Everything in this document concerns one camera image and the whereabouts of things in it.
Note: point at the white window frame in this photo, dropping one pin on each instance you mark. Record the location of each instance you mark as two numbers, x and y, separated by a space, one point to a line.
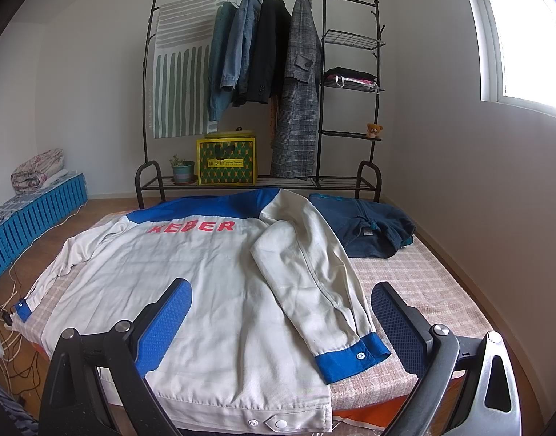
517 52

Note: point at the black metal clothes rack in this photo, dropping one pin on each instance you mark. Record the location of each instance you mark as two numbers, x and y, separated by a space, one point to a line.
149 175

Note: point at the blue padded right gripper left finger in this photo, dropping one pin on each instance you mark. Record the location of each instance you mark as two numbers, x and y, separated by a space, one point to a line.
157 325

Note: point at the yellow green patterned box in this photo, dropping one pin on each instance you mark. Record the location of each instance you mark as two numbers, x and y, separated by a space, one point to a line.
227 158

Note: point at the white and blue jacket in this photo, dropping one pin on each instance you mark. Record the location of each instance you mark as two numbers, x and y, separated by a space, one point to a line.
278 313

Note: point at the blue denim hanging shirt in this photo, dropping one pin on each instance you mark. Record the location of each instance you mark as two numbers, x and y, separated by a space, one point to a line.
237 55

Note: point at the pink plaid bed mattress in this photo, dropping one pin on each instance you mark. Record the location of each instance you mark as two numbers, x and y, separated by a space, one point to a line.
415 273

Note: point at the folded floral quilt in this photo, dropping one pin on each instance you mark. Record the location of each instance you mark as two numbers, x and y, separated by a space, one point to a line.
32 174

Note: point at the folded clothes on shelf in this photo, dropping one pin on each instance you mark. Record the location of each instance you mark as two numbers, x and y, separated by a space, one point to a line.
350 79

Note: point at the grey plaid hanging coat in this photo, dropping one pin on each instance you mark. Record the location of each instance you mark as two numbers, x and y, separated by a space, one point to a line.
296 132

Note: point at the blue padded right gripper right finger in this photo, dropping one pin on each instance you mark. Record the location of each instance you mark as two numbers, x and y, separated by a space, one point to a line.
406 328

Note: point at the potted plant in teal pot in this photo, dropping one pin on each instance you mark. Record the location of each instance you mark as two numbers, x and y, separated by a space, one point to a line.
183 171

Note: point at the folded navy blue garment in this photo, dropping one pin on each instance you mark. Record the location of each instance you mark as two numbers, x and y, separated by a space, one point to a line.
366 229

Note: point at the green striped white cloth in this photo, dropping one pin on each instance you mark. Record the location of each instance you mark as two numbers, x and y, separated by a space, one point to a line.
181 59

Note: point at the small brown teddy bear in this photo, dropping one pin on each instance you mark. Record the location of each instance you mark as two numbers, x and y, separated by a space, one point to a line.
374 130

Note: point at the black hanging coat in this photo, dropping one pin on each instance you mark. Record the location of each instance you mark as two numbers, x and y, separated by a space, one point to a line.
265 75

